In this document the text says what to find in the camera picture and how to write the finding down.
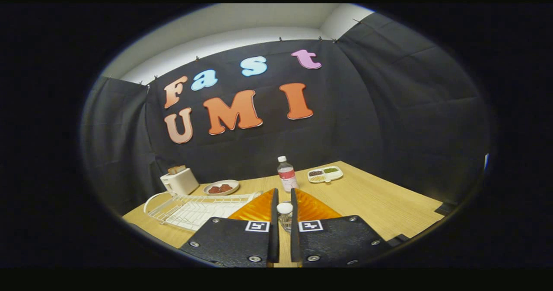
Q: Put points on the clear plastic water bottle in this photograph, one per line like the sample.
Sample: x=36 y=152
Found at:
x=287 y=176

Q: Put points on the toast slice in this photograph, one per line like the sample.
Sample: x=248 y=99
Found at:
x=181 y=168
x=173 y=170

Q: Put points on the beige plate with meat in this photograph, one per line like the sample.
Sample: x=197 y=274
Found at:
x=234 y=186

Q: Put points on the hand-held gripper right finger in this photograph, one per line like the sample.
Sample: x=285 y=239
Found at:
x=295 y=239

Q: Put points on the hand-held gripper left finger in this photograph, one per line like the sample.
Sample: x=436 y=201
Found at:
x=274 y=239

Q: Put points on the white spoon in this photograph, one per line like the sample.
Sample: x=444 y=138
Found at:
x=284 y=207

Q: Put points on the white toaster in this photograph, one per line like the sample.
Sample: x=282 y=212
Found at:
x=183 y=182

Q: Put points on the brown meat piece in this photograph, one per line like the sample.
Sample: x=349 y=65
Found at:
x=214 y=190
x=226 y=188

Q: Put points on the white divided snack tray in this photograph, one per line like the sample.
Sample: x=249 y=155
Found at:
x=335 y=175

